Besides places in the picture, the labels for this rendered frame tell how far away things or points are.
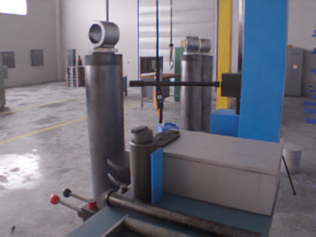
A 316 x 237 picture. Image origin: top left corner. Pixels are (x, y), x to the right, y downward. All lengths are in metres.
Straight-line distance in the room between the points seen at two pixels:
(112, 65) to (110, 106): 0.22
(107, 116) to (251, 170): 0.94
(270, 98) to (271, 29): 0.26
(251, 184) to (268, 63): 0.51
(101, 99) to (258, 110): 0.80
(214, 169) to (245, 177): 0.08
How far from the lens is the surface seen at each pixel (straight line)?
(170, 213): 0.65
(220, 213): 0.73
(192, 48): 2.61
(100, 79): 1.43
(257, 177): 0.70
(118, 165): 1.16
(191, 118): 2.63
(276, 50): 1.06
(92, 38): 1.54
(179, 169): 0.76
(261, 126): 1.09
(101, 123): 1.46
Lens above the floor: 1.45
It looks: 13 degrees down
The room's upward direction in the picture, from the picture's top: straight up
